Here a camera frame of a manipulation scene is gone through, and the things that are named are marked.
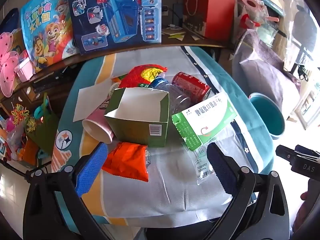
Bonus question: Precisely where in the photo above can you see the yellow green paper sheets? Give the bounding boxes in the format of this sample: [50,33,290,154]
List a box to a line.
[161,27,200,41]

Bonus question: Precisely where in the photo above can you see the orange snack wrapper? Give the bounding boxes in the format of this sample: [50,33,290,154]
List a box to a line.
[102,142,150,182]

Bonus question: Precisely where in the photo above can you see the blue toy box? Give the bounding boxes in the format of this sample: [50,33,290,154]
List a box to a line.
[66,0,163,55]

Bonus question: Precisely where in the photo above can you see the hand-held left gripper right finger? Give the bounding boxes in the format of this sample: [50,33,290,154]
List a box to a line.
[202,142,290,240]

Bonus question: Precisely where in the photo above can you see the teal plastic bin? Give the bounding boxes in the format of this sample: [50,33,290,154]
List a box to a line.
[249,92,285,140]

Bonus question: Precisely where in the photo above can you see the green cardboard box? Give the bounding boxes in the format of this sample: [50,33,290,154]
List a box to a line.
[104,87,170,147]

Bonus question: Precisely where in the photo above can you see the colourful toy pile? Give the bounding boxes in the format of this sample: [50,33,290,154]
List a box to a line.
[0,102,27,167]

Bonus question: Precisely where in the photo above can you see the clear bag pink items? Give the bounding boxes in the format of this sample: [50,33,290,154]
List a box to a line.
[236,0,279,30]

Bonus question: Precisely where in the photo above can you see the pink butterfly wings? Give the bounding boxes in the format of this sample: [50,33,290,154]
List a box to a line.
[0,31,22,98]

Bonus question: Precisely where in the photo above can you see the white green medicine box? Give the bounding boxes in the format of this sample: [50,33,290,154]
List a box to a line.
[171,92,238,152]

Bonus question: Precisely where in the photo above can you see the person's right hand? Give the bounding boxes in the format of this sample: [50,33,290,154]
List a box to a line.
[293,190,320,232]

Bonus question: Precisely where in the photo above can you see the green felt bag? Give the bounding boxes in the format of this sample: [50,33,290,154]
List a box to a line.
[25,92,60,157]

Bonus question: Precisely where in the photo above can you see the white paper napkin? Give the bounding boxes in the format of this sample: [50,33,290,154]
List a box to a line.
[73,79,120,122]

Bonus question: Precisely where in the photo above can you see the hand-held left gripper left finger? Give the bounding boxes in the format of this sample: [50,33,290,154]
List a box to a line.
[23,141,110,240]

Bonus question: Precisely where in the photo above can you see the grey purple wrapped bag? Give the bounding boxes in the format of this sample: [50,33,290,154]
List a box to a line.
[232,30,302,120]

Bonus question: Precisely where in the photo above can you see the red soda can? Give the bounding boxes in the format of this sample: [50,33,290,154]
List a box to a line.
[171,72,212,104]

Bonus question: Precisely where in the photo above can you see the wooden desk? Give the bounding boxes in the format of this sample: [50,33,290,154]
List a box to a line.
[0,22,235,120]

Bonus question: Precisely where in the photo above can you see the clear plastic sachet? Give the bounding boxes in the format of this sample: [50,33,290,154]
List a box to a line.
[181,136,221,186]

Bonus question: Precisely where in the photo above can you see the clear bottle blue label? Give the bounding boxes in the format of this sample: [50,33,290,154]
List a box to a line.
[152,77,198,118]

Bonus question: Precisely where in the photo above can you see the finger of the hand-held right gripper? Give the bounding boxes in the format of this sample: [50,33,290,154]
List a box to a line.
[295,144,320,157]
[276,144,300,165]

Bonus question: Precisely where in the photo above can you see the red gift bag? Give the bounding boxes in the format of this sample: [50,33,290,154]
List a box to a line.
[182,0,237,42]

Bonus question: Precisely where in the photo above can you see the pink paper cup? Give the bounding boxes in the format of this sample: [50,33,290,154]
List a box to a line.
[82,109,115,144]

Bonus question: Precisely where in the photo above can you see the small pink box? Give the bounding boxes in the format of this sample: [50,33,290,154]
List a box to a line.
[16,59,35,83]

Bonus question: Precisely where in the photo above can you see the cartoon dog gift bag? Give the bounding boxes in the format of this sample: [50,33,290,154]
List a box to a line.
[20,0,82,74]

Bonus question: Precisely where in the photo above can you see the red yellow snack bag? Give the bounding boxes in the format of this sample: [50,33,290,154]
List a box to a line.
[112,65,168,89]

